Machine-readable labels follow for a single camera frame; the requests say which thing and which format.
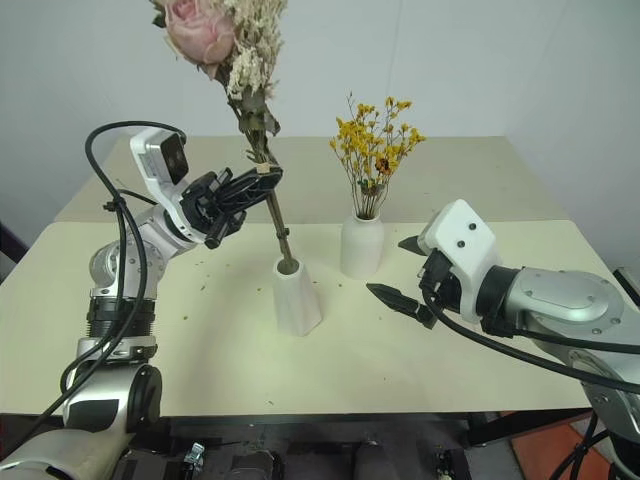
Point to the orange floor mat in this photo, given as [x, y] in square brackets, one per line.
[545, 450]

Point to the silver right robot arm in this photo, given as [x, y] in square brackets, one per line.
[560, 300]

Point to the small silver metal clamp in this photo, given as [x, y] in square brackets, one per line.
[195, 454]

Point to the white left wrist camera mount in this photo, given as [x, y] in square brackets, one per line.
[150, 160]

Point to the black table frame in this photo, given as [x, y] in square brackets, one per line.
[480, 427]

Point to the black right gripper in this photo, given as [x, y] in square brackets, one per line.
[442, 285]

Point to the pink rose dried flower bouquet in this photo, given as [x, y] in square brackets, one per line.
[200, 25]

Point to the tapered white vase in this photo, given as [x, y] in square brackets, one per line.
[297, 305]

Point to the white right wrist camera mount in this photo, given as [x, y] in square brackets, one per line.
[465, 250]

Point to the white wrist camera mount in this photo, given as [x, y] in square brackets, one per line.
[150, 160]
[465, 250]

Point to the round white vase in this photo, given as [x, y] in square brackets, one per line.
[362, 250]

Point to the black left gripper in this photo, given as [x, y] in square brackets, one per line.
[205, 207]

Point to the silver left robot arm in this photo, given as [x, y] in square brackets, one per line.
[115, 260]

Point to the yellow dried flower bouquet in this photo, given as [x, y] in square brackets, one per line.
[372, 130]

